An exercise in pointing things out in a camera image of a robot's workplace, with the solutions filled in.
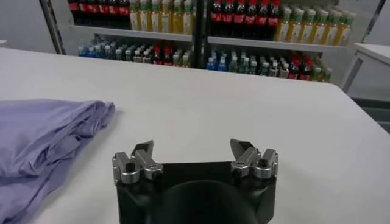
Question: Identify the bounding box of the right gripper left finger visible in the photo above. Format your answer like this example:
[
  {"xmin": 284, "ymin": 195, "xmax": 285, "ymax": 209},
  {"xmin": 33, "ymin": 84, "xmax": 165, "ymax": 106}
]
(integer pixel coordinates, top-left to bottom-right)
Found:
[{"xmin": 112, "ymin": 139, "xmax": 165, "ymax": 185}]

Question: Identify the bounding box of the glass display drinks cooler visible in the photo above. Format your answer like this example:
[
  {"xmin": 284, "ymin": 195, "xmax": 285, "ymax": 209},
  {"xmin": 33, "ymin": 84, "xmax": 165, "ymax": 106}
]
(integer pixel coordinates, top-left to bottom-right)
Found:
[
  {"xmin": 66, "ymin": 0, "xmax": 204, "ymax": 69},
  {"xmin": 200, "ymin": 0, "xmax": 354, "ymax": 85}
]

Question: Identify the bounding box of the light purple printed t-shirt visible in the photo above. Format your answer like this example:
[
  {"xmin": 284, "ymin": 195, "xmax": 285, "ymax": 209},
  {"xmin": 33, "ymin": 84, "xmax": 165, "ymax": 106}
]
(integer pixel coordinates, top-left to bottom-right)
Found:
[{"xmin": 0, "ymin": 99, "xmax": 116, "ymax": 224}]

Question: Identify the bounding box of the black framed glass door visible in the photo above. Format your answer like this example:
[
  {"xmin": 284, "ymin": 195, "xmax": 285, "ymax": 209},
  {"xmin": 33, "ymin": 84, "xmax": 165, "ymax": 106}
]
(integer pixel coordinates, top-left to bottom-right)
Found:
[{"xmin": 39, "ymin": 0, "xmax": 66, "ymax": 55}]

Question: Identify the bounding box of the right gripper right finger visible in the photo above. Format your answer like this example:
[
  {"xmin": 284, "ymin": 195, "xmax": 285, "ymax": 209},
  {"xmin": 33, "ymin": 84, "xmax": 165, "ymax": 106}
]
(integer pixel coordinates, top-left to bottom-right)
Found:
[{"xmin": 230, "ymin": 138, "xmax": 279, "ymax": 180}]

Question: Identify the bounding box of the white side table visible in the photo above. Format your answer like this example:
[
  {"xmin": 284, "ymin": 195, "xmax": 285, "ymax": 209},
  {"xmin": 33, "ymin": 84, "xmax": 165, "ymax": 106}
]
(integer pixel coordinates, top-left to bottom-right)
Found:
[{"xmin": 340, "ymin": 42, "xmax": 390, "ymax": 94}]

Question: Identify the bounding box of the cola bottle red cap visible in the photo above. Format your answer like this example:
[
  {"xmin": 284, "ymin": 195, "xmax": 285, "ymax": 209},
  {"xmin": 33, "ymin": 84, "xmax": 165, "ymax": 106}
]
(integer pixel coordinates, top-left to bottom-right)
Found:
[
  {"xmin": 108, "ymin": 0, "xmax": 119, "ymax": 29},
  {"xmin": 256, "ymin": 0, "xmax": 268, "ymax": 40},
  {"xmin": 211, "ymin": 0, "xmax": 222, "ymax": 38},
  {"xmin": 299, "ymin": 59, "xmax": 311, "ymax": 81},
  {"xmin": 268, "ymin": 0, "xmax": 280, "ymax": 41},
  {"xmin": 162, "ymin": 46, "xmax": 173, "ymax": 66},
  {"xmin": 289, "ymin": 58, "xmax": 300, "ymax": 80},
  {"xmin": 222, "ymin": 0, "xmax": 234, "ymax": 39},
  {"xmin": 68, "ymin": 0, "xmax": 80, "ymax": 25},
  {"xmin": 233, "ymin": 0, "xmax": 246, "ymax": 40},
  {"xmin": 79, "ymin": 0, "xmax": 90, "ymax": 26},
  {"xmin": 88, "ymin": 0, "xmax": 99, "ymax": 27},
  {"xmin": 244, "ymin": 0, "xmax": 257, "ymax": 40},
  {"xmin": 152, "ymin": 45, "xmax": 163, "ymax": 65},
  {"xmin": 98, "ymin": 0, "xmax": 110, "ymax": 27},
  {"xmin": 118, "ymin": 0, "xmax": 131, "ymax": 30}
]

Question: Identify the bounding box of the white cooler shelf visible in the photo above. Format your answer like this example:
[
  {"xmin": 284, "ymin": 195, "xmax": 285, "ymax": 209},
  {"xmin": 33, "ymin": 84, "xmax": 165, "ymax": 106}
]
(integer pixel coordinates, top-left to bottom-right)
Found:
[
  {"xmin": 207, "ymin": 35, "xmax": 348, "ymax": 53},
  {"xmin": 68, "ymin": 24, "xmax": 194, "ymax": 43}
]

